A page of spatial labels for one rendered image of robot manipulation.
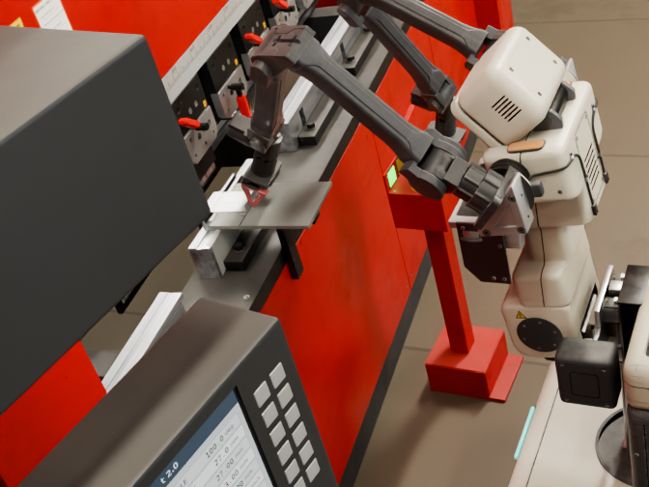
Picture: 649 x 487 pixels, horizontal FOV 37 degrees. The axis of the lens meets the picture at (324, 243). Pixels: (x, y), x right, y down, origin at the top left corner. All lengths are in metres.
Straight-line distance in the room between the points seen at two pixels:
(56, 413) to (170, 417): 0.56
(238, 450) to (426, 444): 2.01
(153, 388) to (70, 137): 0.32
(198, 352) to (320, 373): 1.65
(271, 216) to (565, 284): 0.70
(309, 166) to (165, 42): 0.70
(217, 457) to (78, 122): 0.40
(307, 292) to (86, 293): 1.75
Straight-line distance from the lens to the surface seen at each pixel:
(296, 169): 2.75
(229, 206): 2.44
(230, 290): 2.38
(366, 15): 2.39
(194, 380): 1.04
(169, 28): 2.24
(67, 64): 0.90
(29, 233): 0.84
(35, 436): 1.52
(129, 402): 1.05
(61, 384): 1.56
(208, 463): 1.05
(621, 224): 3.76
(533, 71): 1.97
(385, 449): 3.08
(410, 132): 1.87
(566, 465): 2.59
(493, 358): 3.12
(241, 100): 2.44
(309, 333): 2.62
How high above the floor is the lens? 2.26
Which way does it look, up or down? 35 degrees down
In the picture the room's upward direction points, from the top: 17 degrees counter-clockwise
